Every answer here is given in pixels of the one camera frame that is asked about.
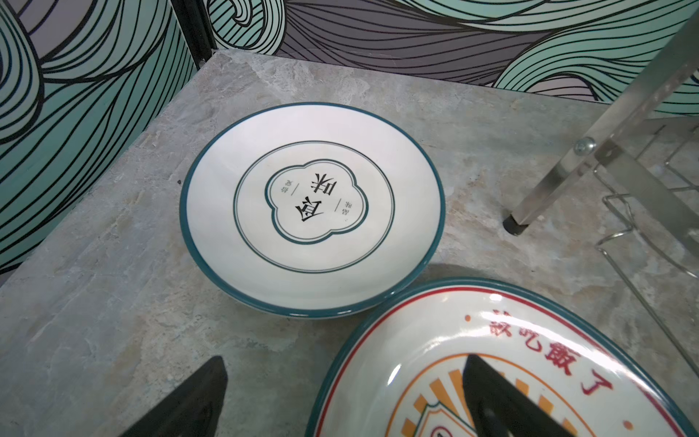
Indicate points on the white plate green flower outline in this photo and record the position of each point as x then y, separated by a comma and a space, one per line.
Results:
312, 210

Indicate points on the left white plate orange sunburst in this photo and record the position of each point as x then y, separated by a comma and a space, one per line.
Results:
400, 372

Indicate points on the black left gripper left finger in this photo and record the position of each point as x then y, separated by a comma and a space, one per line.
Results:
193, 409

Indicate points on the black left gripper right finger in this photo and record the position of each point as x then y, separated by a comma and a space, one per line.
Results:
498, 408

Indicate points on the steel wire dish rack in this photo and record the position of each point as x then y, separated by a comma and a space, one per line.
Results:
641, 62

